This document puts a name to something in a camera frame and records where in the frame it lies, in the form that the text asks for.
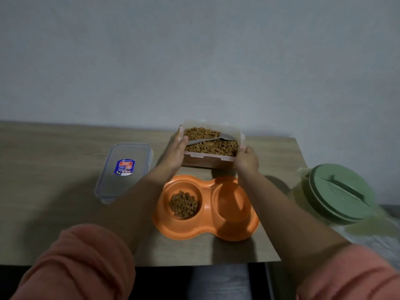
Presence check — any person's left forearm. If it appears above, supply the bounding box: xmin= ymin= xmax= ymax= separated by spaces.
xmin=91 ymin=164 xmax=175 ymax=255

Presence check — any brown kibble portion in bowl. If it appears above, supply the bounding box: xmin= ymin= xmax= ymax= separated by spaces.
xmin=169 ymin=190 xmax=199 ymax=219

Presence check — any person's right hand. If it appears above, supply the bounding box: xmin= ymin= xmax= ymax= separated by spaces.
xmin=234 ymin=145 xmax=259 ymax=178

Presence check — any clear container lid blue label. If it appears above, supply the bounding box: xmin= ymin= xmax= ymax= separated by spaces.
xmin=94 ymin=142 xmax=154 ymax=205

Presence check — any person's right forearm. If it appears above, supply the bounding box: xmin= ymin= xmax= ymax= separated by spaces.
xmin=237 ymin=172 xmax=352 ymax=289

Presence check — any metal spoon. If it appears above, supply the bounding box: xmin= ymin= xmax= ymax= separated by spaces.
xmin=186 ymin=133 xmax=236 ymax=146

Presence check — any clear plastic food container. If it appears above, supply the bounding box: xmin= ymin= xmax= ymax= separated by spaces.
xmin=180 ymin=119 xmax=245 ymax=170

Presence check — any brown pet kibble heap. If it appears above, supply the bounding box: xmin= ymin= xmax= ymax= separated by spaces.
xmin=183 ymin=127 xmax=239 ymax=157

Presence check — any orange double pet bowl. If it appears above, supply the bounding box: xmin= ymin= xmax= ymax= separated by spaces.
xmin=152 ymin=175 xmax=260 ymax=241

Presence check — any green lidded storage jar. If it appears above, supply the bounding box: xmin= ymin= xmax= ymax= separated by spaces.
xmin=289 ymin=164 xmax=389 ymax=230

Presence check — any person's left hand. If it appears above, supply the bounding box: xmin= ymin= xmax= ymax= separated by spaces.
xmin=159 ymin=125 xmax=189 ymax=172

